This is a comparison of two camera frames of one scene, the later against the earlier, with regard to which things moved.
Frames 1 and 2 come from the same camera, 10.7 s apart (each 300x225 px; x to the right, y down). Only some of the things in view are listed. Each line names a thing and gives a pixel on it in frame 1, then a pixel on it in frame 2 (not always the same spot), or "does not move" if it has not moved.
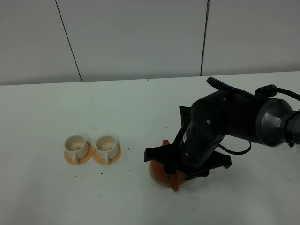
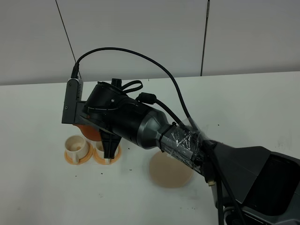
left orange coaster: x=87 y=156 does not move
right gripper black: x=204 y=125 to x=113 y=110
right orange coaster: x=101 y=160 does not move
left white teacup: x=77 y=147 does not move
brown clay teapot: x=157 y=172 to x=89 y=132
